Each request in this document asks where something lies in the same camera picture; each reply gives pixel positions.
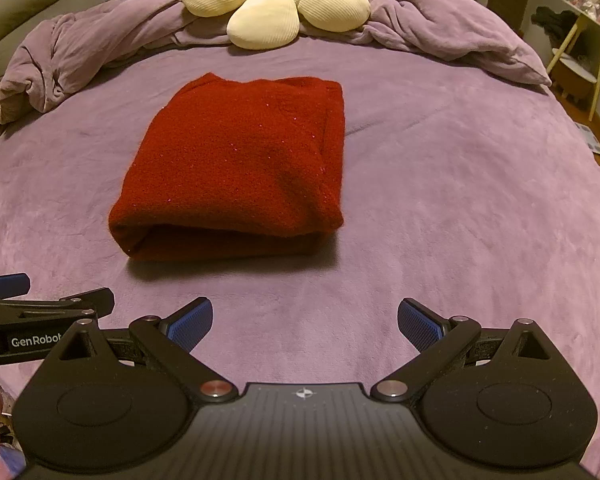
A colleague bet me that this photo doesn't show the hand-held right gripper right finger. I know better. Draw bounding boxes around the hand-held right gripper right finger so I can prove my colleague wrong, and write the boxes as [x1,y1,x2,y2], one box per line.
[370,297,568,404]

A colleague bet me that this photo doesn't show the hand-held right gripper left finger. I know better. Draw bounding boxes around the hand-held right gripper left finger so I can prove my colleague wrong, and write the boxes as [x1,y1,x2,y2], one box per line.
[42,296,241,404]

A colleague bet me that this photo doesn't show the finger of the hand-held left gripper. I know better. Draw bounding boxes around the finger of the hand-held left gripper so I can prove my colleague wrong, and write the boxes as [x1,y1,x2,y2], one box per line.
[0,287,116,330]
[0,272,31,302]

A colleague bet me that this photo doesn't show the red knit sweater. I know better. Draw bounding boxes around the red knit sweater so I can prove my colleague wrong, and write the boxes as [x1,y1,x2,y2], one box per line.
[108,72,345,262]

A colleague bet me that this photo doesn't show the dark clothes pile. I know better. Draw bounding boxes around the dark clothes pile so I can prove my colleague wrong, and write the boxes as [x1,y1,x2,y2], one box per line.
[531,5,582,42]

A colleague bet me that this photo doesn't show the purple bed sheet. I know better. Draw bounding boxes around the purple bed sheet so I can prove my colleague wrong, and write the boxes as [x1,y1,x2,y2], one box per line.
[0,40,600,480]

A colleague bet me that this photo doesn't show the printed paper sheets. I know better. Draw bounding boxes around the printed paper sheets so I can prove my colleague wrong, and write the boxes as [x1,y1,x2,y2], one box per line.
[574,121,600,159]

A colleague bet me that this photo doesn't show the green upholstered sofa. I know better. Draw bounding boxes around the green upholstered sofa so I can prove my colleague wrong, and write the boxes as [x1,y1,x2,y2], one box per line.
[0,0,102,87]

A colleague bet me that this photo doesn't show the purple duvet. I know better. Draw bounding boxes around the purple duvet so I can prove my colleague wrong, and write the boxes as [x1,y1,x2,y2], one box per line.
[0,0,553,156]

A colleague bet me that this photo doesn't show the brown round stool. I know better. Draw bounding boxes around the brown round stool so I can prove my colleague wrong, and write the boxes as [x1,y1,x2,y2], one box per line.
[550,61,597,106]

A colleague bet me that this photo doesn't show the yellow-legged side table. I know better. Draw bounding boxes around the yellow-legged side table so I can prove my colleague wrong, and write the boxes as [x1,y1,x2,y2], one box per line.
[545,0,600,122]

